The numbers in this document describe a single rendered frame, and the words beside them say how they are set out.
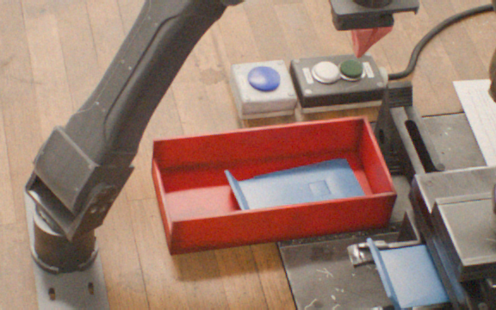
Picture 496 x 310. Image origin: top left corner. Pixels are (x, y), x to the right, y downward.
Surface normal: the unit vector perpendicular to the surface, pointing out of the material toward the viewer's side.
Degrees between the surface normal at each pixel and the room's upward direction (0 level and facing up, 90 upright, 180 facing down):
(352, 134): 90
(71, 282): 0
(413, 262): 0
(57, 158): 54
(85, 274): 0
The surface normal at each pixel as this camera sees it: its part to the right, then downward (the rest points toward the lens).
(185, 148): 0.23, 0.75
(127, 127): 0.69, 0.50
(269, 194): 0.10, -0.66
